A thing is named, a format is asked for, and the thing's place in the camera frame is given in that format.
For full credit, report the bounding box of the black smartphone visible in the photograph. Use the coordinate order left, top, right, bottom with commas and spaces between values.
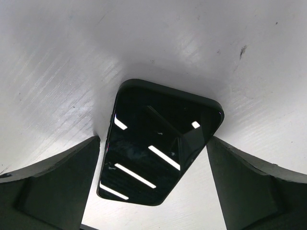
97, 79, 224, 206

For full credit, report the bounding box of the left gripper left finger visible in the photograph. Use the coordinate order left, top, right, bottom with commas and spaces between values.
0, 136, 100, 230

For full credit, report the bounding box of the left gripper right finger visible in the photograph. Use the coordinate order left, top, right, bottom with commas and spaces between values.
207, 137, 307, 230

